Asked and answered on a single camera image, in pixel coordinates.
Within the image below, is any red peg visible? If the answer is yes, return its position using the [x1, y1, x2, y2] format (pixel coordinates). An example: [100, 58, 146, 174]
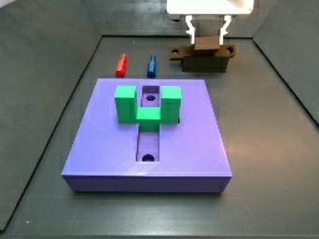
[116, 53, 126, 77]

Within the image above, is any purple base block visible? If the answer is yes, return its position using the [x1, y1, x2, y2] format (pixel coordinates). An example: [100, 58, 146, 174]
[62, 78, 232, 192]

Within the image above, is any black angle bracket fixture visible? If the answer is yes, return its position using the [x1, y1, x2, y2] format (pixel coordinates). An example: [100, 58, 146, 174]
[181, 56, 229, 73]

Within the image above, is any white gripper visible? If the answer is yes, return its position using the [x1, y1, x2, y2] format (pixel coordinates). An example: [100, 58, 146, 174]
[166, 0, 253, 45]

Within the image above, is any blue peg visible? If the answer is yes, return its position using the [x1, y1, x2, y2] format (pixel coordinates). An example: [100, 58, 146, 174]
[146, 54, 157, 78]

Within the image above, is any brown T-shaped block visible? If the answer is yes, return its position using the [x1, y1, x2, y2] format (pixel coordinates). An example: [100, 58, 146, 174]
[169, 36, 234, 61]

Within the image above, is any green U-shaped block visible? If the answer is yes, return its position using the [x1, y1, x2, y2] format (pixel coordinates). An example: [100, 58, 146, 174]
[114, 85, 181, 132]

